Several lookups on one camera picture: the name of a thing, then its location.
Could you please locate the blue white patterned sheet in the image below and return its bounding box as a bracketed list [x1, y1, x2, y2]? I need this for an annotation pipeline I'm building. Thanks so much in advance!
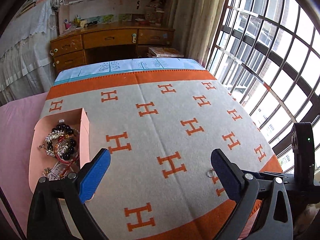
[54, 57, 204, 86]

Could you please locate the beige curtain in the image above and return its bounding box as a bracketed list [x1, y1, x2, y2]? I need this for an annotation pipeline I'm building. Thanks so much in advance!
[168, 0, 225, 66]

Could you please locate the orange H pattern blanket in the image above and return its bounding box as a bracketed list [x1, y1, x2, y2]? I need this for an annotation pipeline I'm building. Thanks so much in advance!
[41, 70, 281, 239]

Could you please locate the pink jewelry box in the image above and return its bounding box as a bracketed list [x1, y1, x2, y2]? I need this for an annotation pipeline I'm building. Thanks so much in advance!
[29, 108, 90, 192]

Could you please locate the window with metal bars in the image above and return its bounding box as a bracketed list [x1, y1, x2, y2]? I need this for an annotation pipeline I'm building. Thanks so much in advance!
[206, 0, 319, 173]

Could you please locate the wooden desk with drawers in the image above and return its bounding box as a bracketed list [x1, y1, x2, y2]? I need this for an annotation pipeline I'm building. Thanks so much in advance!
[50, 22, 175, 74]

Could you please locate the stack of books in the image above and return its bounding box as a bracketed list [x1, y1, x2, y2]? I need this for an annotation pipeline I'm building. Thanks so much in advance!
[148, 47, 184, 58]

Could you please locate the white lace covered piano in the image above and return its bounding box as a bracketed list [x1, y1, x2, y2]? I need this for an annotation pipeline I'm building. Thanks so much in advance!
[0, 0, 57, 105]

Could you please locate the wooden bookshelf with books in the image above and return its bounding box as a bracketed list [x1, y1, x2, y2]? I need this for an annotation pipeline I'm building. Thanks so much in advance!
[57, 0, 172, 34]

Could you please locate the black bead bracelet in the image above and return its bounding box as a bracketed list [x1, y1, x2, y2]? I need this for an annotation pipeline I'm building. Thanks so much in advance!
[47, 122, 78, 161]

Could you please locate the pink bed sheet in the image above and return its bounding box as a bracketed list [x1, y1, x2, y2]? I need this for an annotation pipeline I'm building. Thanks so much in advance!
[1, 93, 47, 233]

